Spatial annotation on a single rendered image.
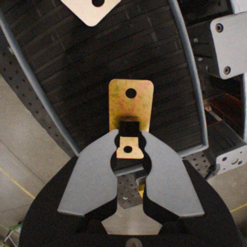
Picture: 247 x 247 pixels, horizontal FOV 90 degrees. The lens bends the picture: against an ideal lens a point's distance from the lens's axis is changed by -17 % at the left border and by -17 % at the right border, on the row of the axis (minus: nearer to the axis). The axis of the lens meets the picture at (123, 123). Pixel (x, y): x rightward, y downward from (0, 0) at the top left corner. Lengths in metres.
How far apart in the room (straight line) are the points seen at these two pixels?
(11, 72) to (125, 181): 0.82
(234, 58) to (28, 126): 1.82
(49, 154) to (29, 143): 0.28
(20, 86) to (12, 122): 1.22
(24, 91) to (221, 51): 0.73
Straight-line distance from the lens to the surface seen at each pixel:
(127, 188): 0.97
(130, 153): 0.16
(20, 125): 1.90
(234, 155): 0.39
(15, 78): 0.77
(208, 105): 0.72
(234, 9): 0.36
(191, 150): 0.17
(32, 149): 2.03
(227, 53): 0.22
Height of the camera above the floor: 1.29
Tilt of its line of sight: 62 degrees down
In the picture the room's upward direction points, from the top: 178 degrees counter-clockwise
